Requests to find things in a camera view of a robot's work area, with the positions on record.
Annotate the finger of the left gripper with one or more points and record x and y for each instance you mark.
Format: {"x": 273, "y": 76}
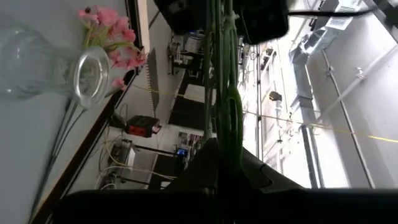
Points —
{"x": 183, "y": 15}
{"x": 264, "y": 21}

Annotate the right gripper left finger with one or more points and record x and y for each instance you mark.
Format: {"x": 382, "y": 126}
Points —
{"x": 199, "y": 174}

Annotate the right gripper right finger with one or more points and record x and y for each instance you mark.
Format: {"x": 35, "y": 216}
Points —
{"x": 264, "y": 177}

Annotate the pink artificial flower bunch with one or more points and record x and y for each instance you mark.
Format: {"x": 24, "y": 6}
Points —
{"x": 224, "y": 77}
{"x": 121, "y": 31}

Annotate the small clear textured glass vase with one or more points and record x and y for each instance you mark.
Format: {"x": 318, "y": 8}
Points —
{"x": 46, "y": 62}

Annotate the black floor mat striped edge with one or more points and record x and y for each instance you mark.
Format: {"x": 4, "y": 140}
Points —
{"x": 153, "y": 77}

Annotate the red and black box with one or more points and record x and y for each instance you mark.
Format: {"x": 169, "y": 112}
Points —
{"x": 141, "y": 126}

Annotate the grey equipment box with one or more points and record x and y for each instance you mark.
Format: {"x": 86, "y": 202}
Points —
{"x": 122, "y": 154}

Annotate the silver ventilation duct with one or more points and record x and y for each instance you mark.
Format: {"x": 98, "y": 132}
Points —
{"x": 300, "y": 77}

